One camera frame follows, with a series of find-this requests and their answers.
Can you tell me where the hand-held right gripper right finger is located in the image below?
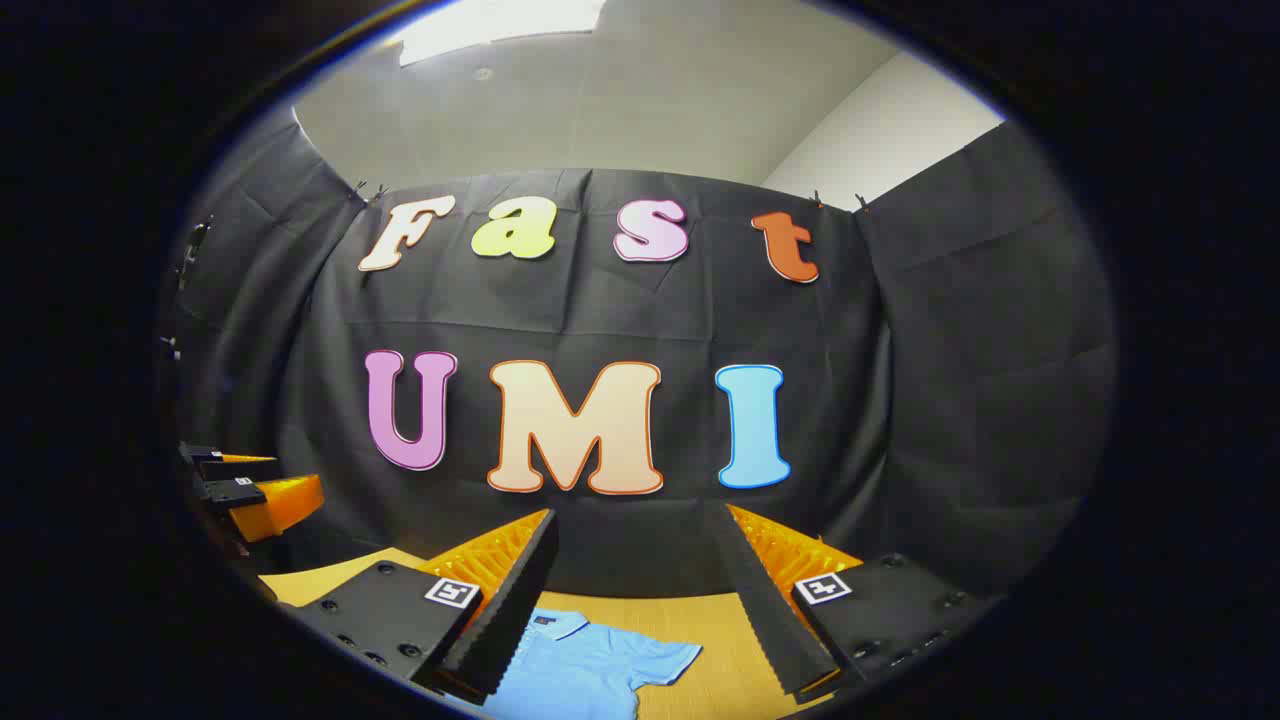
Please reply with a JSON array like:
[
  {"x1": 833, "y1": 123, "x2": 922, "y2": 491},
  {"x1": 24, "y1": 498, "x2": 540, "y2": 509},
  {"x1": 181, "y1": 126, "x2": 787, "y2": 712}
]
[{"x1": 710, "y1": 503, "x2": 1003, "y2": 699}]

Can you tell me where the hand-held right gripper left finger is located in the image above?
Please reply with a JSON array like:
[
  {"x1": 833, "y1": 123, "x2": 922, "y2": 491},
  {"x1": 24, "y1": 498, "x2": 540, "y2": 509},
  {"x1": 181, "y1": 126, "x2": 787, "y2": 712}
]
[{"x1": 285, "y1": 507, "x2": 559, "y2": 706}]

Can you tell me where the light blue T-shirt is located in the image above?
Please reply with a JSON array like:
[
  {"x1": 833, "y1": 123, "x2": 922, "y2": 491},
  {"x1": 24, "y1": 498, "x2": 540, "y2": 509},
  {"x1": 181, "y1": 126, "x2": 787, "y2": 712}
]
[{"x1": 485, "y1": 607, "x2": 704, "y2": 720}]

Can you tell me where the black backdrop cloth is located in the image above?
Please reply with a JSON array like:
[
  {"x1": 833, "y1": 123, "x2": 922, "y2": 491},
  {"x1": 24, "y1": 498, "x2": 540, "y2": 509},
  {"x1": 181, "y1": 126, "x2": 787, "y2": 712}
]
[{"x1": 160, "y1": 120, "x2": 1116, "y2": 601}]

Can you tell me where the ceiling light panel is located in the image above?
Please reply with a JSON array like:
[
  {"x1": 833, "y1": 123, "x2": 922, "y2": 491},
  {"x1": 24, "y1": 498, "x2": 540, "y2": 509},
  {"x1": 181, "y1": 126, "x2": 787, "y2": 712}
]
[{"x1": 398, "y1": 0, "x2": 608, "y2": 67}]

